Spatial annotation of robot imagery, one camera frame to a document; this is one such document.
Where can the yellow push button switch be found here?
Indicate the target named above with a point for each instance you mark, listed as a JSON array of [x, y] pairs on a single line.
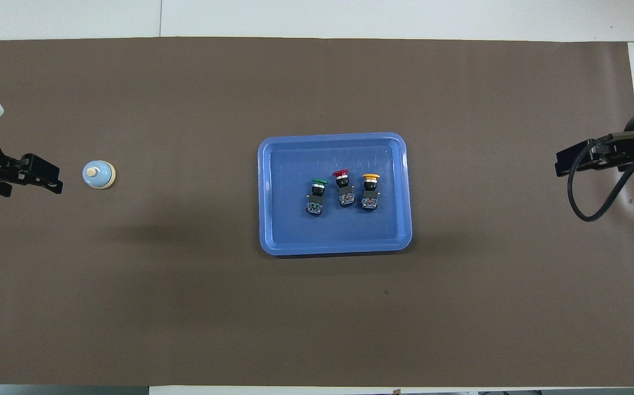
[[370, 200]]

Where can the light blue desk bell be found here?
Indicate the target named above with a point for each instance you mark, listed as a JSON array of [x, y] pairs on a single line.
[[97, 175]]

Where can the brown table mat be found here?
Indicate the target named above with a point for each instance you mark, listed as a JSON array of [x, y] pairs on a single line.
[[157, 307]]

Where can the green push button switch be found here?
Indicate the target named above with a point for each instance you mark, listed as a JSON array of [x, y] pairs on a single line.
[[315, 206]]

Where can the red push button switch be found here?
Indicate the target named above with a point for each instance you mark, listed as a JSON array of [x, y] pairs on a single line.
[[346, 197]]

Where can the blue plastic tray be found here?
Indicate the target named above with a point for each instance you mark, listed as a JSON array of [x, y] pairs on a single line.
[[295, 230]]

